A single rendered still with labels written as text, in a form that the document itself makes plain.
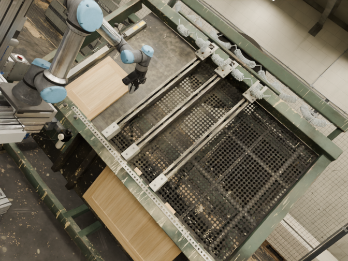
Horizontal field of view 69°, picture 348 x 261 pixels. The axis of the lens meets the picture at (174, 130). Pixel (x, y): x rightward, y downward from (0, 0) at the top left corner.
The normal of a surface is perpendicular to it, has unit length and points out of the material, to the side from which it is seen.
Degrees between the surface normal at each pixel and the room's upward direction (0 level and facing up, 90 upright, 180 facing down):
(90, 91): 58
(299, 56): 90
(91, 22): 82
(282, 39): 90
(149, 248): 90
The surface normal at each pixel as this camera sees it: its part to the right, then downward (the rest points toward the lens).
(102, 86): 0.02, -0.35
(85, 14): 0.66, 0.58
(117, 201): -0.36, 0.04
